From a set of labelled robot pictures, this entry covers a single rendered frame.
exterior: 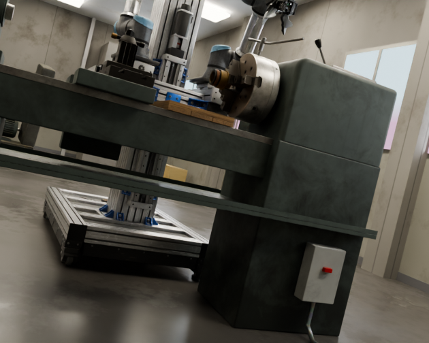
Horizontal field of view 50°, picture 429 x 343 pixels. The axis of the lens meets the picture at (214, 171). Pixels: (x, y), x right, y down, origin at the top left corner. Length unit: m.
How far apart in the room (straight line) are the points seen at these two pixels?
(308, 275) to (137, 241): 0.95
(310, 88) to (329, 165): 0.37
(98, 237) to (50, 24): 9.55
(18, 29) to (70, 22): 1.17
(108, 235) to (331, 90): 1.35
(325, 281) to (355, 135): 0.70
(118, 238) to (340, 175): 1.19
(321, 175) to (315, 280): 0.48
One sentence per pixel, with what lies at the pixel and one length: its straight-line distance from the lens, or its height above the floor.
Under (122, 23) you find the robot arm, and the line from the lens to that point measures 2.80.
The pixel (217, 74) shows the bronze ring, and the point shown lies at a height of 1.09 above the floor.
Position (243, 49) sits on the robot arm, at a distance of 2.81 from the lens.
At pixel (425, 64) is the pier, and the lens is 5.01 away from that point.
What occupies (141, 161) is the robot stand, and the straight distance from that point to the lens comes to 2.77.
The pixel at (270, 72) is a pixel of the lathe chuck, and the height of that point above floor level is 1.15.
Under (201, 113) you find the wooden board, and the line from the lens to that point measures 1.95.
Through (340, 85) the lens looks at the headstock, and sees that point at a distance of 2.25.
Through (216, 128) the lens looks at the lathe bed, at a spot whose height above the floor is 0.84.
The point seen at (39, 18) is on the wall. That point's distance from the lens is 11.77.
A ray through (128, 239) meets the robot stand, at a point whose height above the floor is 0.18.
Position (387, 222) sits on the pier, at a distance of 4.81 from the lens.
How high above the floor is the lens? 0.71
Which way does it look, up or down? 1 degrees down
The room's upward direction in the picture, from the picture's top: 13 degrees clockwise
